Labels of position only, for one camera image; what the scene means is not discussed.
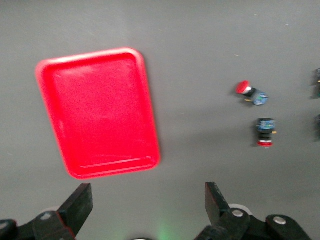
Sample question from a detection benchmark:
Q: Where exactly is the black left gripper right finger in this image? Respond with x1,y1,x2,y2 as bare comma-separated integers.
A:
194,181,312,240

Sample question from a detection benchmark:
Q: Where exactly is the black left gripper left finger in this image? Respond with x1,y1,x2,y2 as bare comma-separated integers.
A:
0,183,94,240

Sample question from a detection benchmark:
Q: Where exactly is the red push button switch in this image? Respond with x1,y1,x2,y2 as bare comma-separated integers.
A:
254,117,278,150
234,79,270,107

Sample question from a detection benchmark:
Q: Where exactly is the red plastic tray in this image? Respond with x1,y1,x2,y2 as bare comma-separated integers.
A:
34,46,161,181

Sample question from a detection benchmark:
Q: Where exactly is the green push button switch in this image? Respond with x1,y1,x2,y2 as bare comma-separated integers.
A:
312,114,320,143
311,67,320,100

